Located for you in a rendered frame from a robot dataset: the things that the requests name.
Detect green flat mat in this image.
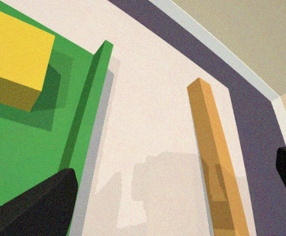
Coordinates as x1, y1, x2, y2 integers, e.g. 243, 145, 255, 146
0, 1, 93, 207

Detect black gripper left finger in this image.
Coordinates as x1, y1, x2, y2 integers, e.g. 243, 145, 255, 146
0, 168, 78, 236

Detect yellow box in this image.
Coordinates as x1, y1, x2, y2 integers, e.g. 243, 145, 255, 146
0, 11, 54, 112

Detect wooden mallet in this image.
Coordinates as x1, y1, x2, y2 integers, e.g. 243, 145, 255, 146
187, 77, 250, 236

